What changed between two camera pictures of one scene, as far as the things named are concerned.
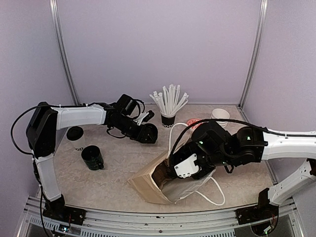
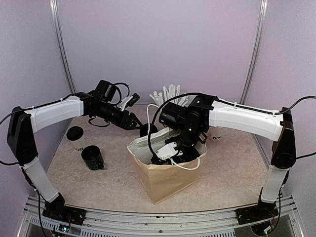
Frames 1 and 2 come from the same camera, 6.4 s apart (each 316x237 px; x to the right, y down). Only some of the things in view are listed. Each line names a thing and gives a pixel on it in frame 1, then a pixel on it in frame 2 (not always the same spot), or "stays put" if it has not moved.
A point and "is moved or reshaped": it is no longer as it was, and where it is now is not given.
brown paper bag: [156, 180] is moved or reshaped
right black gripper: [184, 148] to [194, 154]
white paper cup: [79, 145] stays put
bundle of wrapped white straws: [168, 102] stays put
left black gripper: [143, 138] to [130, 118]
